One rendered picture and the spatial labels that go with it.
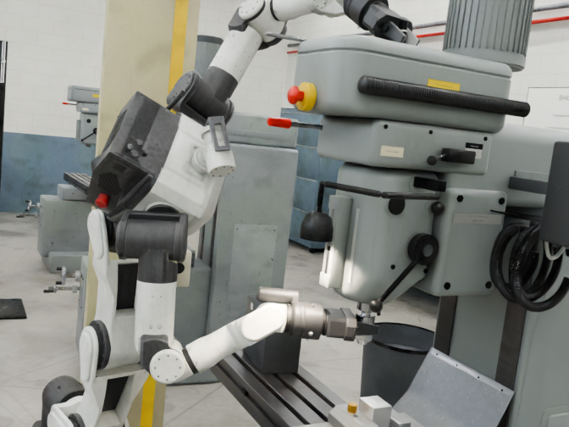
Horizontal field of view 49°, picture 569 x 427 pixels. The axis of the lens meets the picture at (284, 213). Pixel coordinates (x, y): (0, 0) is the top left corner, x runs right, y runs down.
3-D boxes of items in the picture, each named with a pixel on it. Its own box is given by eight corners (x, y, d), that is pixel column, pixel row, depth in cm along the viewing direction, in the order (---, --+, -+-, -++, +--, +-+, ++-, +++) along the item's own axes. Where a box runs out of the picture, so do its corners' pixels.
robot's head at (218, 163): (198, 180, 149) (218, 164, 142) (190, 141, 152) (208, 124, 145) (221, 181, 153) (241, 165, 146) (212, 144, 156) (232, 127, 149)
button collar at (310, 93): (306, 110, 132) (310, 81, 132) (293, 109, 138) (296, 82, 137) (315, 111, 133) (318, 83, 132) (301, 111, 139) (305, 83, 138)
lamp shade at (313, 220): (292, 235, 138) (295, 207, 137) (315, 235, 143) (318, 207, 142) (316, 242, 133) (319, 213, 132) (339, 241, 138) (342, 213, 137)
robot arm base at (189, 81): (155, 112, 166) (179, 108, 157) (175, 72, 169) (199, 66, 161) (197, 143, 175) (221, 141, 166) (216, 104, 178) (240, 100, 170)
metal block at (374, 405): (370, 433, 144) (373, 408, 143) (356, 421, 150) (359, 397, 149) (389, 430, 147) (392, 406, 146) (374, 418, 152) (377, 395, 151)
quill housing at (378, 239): (360, 312, 138) (379, 166, 134) (314, 286, 156) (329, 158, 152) (428, 308, 147) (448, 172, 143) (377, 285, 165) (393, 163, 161)
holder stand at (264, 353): (261, 374, 192) (267, 310, 189) (241, 347, 212) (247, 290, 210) (298, 373, 196) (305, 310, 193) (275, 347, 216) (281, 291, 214)
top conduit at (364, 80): (365, 93, 122) (367, 74, 122) (354, 93, 126) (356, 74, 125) (530, 118, 143) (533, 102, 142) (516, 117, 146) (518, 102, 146)
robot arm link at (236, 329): (290, 324, 145) (239, 352, 143) (286, 321, 154) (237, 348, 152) (277, 298, 145) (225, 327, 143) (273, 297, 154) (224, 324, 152)
